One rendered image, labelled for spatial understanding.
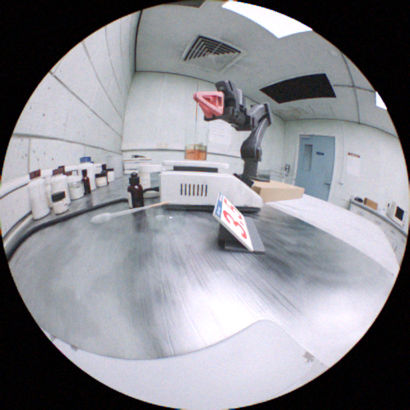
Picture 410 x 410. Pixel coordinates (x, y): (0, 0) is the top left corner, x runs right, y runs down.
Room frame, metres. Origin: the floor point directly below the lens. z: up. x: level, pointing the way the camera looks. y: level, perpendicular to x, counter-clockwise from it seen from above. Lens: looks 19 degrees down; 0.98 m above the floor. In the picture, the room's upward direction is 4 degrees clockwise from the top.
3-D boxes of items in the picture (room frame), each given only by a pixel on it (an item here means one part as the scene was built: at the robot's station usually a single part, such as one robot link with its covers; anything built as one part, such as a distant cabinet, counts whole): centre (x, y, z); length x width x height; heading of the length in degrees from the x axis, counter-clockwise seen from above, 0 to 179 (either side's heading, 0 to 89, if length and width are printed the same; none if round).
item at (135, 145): (1.77, 0.26, 1.23); 1.90 x 0.06 x 0.10; 116
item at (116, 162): (0.69, 0.63, 0.97); 0.18 x 0.13 x 0.15; 27
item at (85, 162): (0.32, 0.46, 0.96); 0.07 x 0.07 x 0.13
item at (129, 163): (1.28, 0.80, 0.97); 0.37 x 0.31 x 0.14; 27
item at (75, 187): (0.22, 0.40, 0.93); 0.06 x 0.06 x 0.07
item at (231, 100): (0.35, -0.04, 1.15); 0.10 x 0.07 x 0.07; 49
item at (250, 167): (0.52, -0.19, 0.98); 0.20 x 0.07 x 0.08; 19
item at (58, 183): (0.15, 0.38, 0.95); 0.06 x 0.06 x 0.10
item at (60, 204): (0.13, 0.33, 0.92); 0.04 x 0.04 x 0.04
